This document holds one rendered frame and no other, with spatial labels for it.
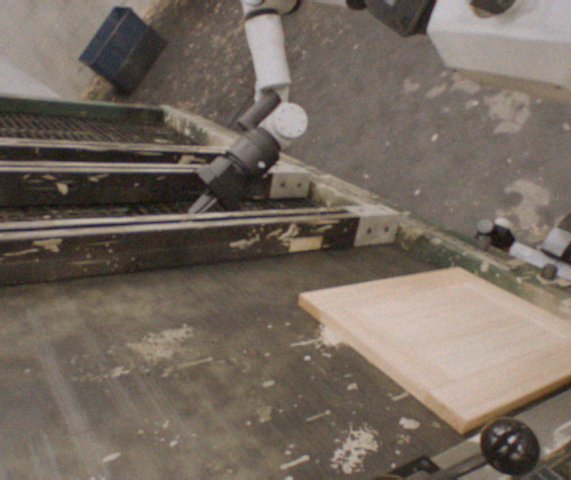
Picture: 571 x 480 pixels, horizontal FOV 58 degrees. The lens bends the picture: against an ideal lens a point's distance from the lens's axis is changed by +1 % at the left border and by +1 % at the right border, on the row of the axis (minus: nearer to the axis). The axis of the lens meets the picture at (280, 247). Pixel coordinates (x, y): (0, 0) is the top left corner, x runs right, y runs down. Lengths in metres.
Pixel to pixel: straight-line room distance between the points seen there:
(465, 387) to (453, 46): 0.47
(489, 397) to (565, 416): 0.08
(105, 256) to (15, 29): 5.14
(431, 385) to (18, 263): 0.57
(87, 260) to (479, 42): 0.63
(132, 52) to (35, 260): 4.32
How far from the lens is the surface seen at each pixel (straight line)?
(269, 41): 1.07
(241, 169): 1.01
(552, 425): 0.66
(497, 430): 0.40
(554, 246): 1.21
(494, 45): 0.79
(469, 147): 2.42
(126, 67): 5.04
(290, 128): 1.01
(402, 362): 0.70
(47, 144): 1.31
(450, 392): 0.68
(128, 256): 0.83
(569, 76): 0.76
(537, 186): 2.21
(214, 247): 0.89
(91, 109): 2.13
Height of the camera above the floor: 1.83
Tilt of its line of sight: 43 degrees down
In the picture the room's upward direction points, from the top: 54 degrees counter-clockwise
